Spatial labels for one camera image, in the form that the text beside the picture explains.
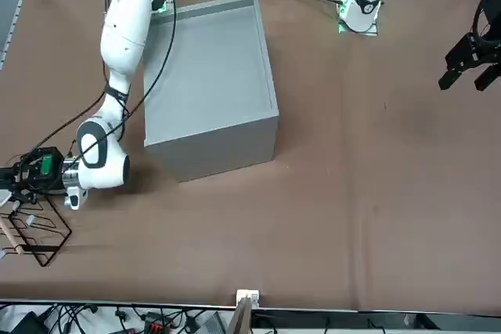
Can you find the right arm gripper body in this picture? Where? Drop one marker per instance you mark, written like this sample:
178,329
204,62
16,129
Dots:
33,181

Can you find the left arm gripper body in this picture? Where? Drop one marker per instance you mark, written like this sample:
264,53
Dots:
493,48

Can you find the gray drawer cabinet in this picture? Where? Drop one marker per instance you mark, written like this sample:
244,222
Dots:
219,68

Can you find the red black electronic module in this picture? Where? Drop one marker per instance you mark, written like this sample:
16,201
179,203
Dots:
156,326

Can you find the ribbed power supply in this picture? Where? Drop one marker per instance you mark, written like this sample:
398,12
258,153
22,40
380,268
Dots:
213,324

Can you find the gray ribbed rail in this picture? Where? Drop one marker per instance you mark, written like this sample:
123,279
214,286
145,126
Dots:
8,36

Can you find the white post bracket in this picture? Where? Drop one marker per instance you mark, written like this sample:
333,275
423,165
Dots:
252,297

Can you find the aluminium profile post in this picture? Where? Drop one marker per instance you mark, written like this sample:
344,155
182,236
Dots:
240,318

